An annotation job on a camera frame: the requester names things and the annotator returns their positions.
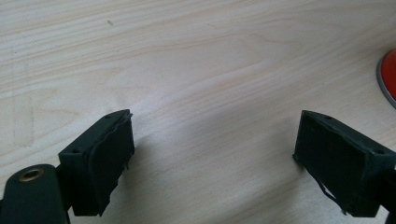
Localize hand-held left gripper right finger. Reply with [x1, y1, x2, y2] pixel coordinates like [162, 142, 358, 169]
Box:
[292, 109, 396, 218]

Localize red lid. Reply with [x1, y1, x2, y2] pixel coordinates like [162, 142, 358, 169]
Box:
[375, 49, 396, 110]

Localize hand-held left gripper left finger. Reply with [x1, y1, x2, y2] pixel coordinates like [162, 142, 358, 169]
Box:
[58, 108, 135, 217]

